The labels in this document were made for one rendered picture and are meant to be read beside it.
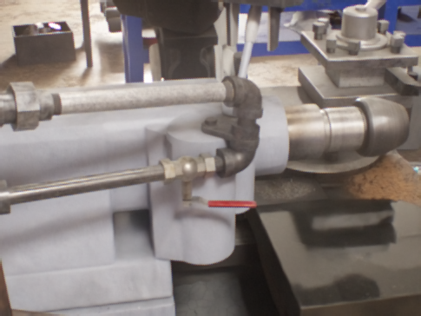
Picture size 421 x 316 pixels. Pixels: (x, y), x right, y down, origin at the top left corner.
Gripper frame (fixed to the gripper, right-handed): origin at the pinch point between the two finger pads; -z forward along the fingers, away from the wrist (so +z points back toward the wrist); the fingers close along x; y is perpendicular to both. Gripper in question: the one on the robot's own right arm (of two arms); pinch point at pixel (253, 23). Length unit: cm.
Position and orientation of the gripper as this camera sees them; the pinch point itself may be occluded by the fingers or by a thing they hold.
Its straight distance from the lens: 83.7
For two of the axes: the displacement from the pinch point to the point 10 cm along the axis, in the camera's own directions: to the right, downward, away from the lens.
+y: -3.6, 4.3, -8.3
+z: 0.0, -8.9, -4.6
